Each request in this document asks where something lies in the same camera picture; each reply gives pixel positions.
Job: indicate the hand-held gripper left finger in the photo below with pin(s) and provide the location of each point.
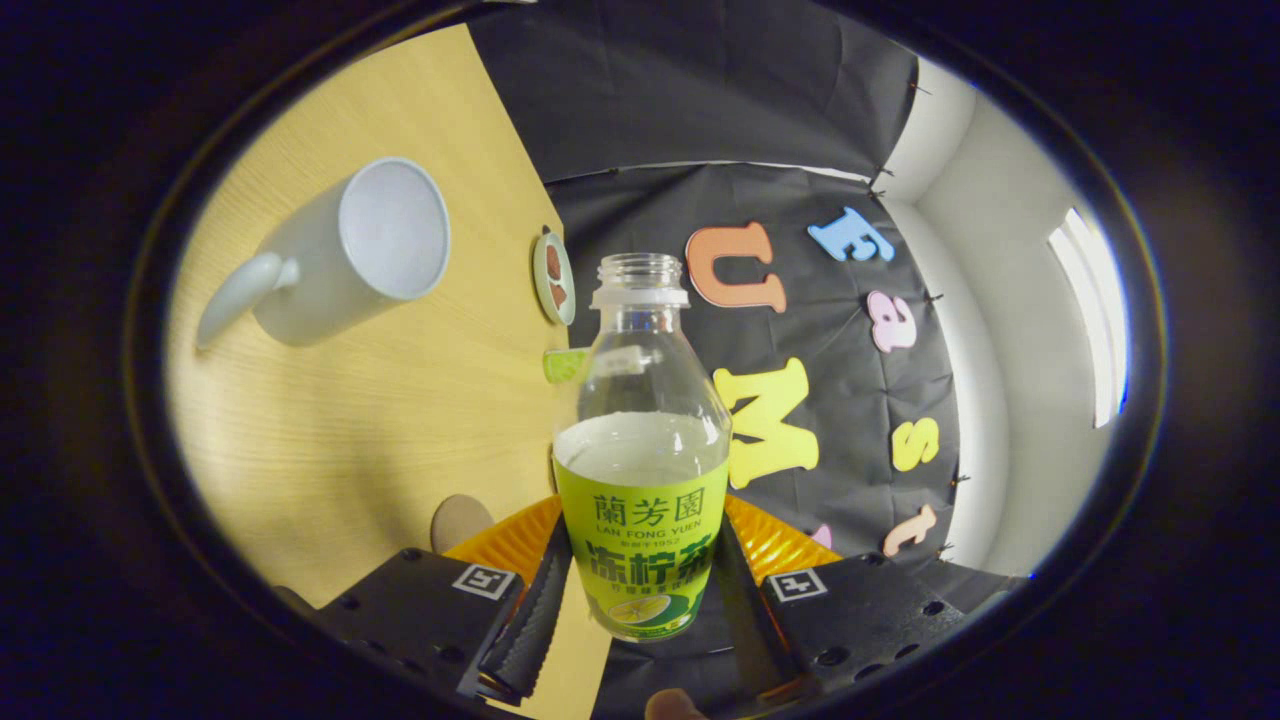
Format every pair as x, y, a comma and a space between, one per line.
535, 625

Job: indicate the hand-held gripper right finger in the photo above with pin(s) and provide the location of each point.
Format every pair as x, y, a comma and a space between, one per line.
750, 630

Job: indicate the round brown coaster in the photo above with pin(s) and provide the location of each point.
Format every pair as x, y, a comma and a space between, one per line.
458, 522

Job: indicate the green label juice bottle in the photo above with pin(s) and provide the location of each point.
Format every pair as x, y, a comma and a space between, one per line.
640, 540

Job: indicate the white cup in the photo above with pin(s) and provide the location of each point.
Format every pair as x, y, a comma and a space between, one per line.
330, 270

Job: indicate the tall white green drink bottle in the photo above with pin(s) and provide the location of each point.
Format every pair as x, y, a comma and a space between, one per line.
562, 365

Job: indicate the wooden table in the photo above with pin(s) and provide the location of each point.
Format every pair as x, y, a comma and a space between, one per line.
380, 420

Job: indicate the brown meat piece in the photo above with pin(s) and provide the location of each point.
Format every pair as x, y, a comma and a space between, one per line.
559, 296
553, 262

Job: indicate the pale green plate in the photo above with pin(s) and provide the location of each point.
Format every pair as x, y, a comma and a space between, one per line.
569, 285

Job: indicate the ceiling light panel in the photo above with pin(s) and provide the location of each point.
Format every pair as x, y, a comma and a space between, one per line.
1095, 320

